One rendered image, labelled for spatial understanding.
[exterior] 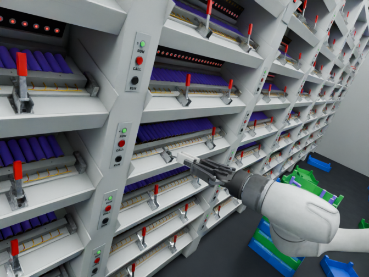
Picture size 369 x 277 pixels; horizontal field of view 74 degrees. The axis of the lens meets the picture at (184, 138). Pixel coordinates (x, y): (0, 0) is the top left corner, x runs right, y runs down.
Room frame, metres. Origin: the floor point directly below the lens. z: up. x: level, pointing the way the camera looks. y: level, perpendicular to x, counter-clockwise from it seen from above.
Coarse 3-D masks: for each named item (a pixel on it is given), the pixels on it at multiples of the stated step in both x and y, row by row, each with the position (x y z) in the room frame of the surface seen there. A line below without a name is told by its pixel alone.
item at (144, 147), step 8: (216, 128) 1.08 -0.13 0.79; (176, 136) 0.84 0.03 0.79; (184, 136) 0.87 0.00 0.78; (192, 136) 0.90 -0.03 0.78; (200, 136) 0.96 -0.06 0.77; (208, 136) 1.00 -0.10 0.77; (144, 144) 0.70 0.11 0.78; (152, 144) 0.72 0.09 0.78; (160, 144) 0.75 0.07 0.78; (168, 144) 0.79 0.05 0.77; (136, 152) 0.66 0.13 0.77
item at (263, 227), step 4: (260, 220) 1.33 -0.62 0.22; (264, 220) 1.32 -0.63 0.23; (260, 224) 1.33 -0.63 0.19; (264, 224) 1.31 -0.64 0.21; (260, 228) 1.32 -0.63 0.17; (264, 228) 1.31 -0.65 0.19; (268, 228) 1.29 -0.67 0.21; (264, 232) 1.30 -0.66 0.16; (268, 232) 1.29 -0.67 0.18; (300, 260) 1.15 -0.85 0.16
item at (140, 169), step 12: (216, 120) 1.14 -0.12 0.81; (228, 132) 1.09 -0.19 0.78; (180, 144) 0.85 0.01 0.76; (204, 144) 0.95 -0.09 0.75; (216, 144) 1.01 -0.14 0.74; (228, 144) 1.07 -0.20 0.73; (132, 156) 0.65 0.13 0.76; (156, 156) 0.72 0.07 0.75; (204, 156) 0.92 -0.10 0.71; (132, 168) 0.56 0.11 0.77; (144, 168) 0.64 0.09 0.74; (156, 168) 0.67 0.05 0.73; (168, 168) 0.73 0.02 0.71; (132, 180) 0.60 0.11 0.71
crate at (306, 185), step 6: (294, 174) 1.46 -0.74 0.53; (282, 180) 1.33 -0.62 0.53; (288, 180) 1.46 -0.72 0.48; (294, 180) 1.47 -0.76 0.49; (300, 180) 1.45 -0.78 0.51; (306, 180) 1.43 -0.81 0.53; (306, 186) 1.42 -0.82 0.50; (312, 186) 1.40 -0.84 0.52; (312, 192) 1.39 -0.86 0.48; (318, 192) 1.38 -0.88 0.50; (324, 198) 1.35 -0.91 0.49; (336, 198) 1.32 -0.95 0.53; (342, 198) 1.29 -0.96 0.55; (336, 204) 1.30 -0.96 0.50
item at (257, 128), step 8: (256, 112) 1.63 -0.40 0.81; (264, 112) 1.74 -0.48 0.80; (256, 120) 1.32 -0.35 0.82; (264, 120) 1.57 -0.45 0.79; (272, 120) 1.68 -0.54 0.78; (248, 128) 1.37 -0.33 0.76; (256, 128) 1.43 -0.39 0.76; (264, 128) 1.53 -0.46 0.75; (272, 128) 1.62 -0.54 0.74; (280, 128) 1.66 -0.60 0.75; (248, 136) 1.28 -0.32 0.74; (256, 136) 1.34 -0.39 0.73; (264, 136) 1.48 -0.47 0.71; (240, 144) 1.19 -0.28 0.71
